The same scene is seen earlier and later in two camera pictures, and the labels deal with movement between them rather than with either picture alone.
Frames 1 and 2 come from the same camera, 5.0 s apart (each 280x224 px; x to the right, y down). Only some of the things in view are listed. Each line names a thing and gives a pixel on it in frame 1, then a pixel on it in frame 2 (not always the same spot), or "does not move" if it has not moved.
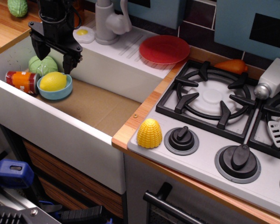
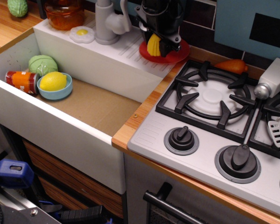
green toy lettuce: [18, 8] does not move
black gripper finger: [70, 60] -> [165, 46]
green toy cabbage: [41, 67] does not move
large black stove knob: [238, 164] does not move
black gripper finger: [41, 46] -> [147, 34]
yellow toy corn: [149, 134] -> [153, 45]
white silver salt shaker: [275, 80] does not move
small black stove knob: [181, 141] does not move
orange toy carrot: [236, 66] does not move
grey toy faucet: [109, 24] does not move
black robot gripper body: [56, 31] -> [163, 17]
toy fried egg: [84, 34] does not move
